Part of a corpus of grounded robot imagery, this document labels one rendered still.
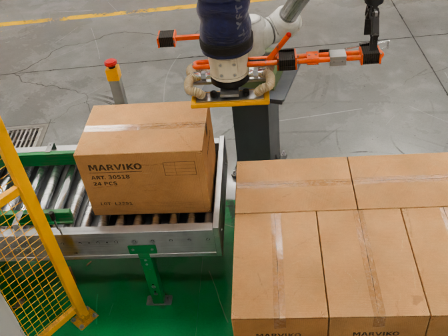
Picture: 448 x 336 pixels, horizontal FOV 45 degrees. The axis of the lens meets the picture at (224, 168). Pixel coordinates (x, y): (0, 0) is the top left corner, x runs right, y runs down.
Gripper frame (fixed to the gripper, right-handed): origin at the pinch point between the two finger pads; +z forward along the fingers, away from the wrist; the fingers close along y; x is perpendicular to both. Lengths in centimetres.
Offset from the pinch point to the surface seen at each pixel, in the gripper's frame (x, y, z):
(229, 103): -60, 15, 18
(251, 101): -50, 14, 17
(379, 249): 3, 46, 79
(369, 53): -0.8, 4.1, 4.1
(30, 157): -178, -21, 71
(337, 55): -13.4, 2.2, 4.9
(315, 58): -23.0, 3.6, 5.1
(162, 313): -105, 41, 133
